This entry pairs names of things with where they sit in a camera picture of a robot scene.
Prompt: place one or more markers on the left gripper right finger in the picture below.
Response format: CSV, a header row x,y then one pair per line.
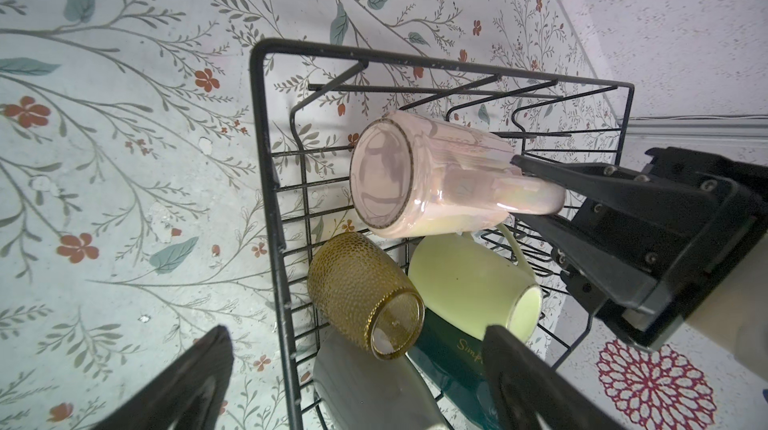
x,y
528,394

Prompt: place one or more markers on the black wire dish rack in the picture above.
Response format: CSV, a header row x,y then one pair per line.
x,y
284,174

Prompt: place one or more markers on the cream grey mug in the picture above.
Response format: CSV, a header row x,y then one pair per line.
x,y
362,392

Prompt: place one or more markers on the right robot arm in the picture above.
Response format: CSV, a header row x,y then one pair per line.
x,y
734,316

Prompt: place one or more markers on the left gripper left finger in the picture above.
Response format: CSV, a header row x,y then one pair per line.
x,y
188,394

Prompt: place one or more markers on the dark green mug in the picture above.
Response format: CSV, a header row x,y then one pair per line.
x,y
452,360

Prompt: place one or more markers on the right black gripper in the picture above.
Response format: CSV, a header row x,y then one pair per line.
x,y
678,244

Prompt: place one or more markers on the amber glass cup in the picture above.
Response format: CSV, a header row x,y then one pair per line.
x,y
366,296

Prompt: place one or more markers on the pink purple mug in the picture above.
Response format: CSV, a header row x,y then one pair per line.
x,y
432,175

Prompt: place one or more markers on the light green mug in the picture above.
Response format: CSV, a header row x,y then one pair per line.
x,y
472,287

